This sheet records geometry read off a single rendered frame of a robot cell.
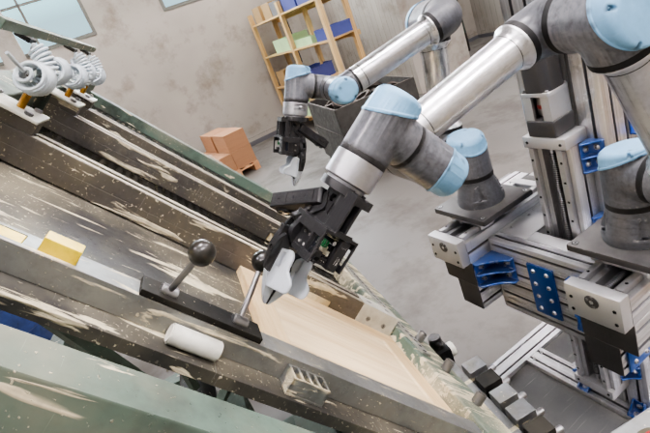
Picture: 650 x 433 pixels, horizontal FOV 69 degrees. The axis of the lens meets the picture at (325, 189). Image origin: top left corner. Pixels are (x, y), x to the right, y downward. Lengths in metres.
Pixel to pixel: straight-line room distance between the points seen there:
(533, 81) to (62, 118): 1.31
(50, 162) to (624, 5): 1.07
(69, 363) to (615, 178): 1.08
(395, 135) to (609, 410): 1.57
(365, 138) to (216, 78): 8.26
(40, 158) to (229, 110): 7.87
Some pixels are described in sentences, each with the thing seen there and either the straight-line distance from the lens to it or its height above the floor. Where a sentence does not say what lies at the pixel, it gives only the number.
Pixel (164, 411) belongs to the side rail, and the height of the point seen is 1.47.
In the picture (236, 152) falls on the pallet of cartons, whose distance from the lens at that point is 7.16.
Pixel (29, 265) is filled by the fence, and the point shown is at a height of 1.60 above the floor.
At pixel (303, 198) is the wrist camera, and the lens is 0.71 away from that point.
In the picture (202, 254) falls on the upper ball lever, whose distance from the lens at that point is 0.66.
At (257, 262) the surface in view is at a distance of 0.79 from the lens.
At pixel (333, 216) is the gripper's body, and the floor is 1.50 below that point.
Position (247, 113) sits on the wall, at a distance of 9.02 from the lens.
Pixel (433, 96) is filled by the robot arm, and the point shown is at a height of 1.56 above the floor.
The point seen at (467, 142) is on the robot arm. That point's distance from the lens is 1.52.
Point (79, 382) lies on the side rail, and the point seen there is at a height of 1.54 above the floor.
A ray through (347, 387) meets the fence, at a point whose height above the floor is 1.18.
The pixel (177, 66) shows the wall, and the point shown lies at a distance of 8.74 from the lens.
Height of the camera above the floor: 1.75
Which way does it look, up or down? 19 degrees down
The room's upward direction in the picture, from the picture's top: 21 degrees counter-clockwise
